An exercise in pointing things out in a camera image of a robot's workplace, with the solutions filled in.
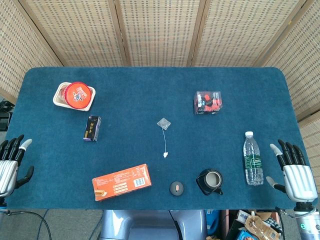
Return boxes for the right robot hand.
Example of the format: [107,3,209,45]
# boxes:
[265,139,319,203]

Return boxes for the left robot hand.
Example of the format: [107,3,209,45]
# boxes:
[0,134,35,198]

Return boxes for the tea bag with string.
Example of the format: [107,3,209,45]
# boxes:
[156,116,172,159]

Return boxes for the tan snack bag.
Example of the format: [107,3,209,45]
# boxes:
[244,215,281,240]

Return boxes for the small black round lid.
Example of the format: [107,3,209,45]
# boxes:
[168,180,185,197]

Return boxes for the clear plastic water bottle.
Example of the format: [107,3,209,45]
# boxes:
[242,130,264,186]

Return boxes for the black floor equipment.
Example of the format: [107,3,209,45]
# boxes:
[0,99,13,132]

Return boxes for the blue snack box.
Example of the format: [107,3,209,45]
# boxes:
[236,229,254,240]

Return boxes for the cream plastic tray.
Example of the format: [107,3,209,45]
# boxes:
[52,81,97,112]

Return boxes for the small black purple box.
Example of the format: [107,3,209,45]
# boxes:
[83,115,102,143]

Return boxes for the blue plastic package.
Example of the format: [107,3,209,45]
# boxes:
[206,209,221,236]

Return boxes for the red lidded round tub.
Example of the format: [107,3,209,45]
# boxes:
[63,81,92,110]

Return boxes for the orange biscuit box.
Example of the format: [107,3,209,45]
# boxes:
[91,163,153,202]

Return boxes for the clear box with red items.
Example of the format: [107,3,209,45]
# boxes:
[193,90,223,116]

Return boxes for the blue table cloth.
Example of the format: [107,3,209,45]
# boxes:
[4,66,313,211]

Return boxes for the grey-blue robot torso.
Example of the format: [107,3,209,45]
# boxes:
[99,209,208,240]

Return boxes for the woven folding screen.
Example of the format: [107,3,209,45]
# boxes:
[0,0,320,163]

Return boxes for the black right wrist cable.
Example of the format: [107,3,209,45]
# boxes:
[274,206,296,219]

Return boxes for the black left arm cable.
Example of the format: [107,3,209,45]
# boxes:
[4,210,52,240]

